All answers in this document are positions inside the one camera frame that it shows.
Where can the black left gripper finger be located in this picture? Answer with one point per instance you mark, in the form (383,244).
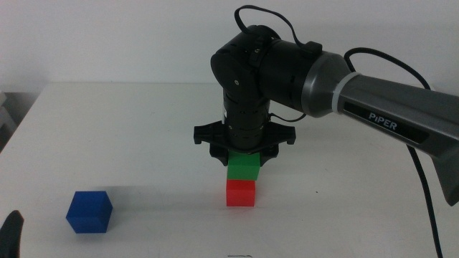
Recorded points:
(10,236)

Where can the blue cube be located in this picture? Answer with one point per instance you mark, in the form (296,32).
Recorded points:
(89,213)

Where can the green cube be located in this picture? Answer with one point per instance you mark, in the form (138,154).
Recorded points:
(244,168)

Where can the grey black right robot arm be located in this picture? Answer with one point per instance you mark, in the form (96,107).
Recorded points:
(387,104)

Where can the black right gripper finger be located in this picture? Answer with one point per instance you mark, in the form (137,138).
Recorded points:
(268,156)
(219,156)

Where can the red cube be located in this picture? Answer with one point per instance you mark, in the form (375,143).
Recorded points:
(240,195)

